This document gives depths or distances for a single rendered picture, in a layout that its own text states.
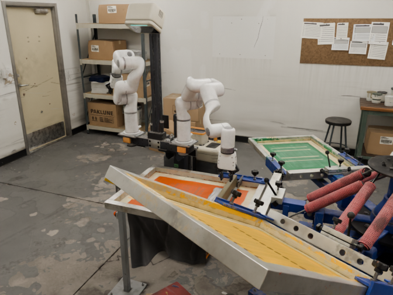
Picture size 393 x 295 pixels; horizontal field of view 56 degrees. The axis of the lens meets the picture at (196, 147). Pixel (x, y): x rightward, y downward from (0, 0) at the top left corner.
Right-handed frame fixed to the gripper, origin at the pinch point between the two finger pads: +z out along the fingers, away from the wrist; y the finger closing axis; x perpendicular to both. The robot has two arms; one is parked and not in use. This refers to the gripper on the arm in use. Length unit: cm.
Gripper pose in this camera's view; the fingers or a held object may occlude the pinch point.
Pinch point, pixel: (226, 177)
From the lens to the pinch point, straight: 203.8
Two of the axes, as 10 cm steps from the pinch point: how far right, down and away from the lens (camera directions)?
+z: -0.1, 9.4, 3.5
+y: -9.3, -1.3, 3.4
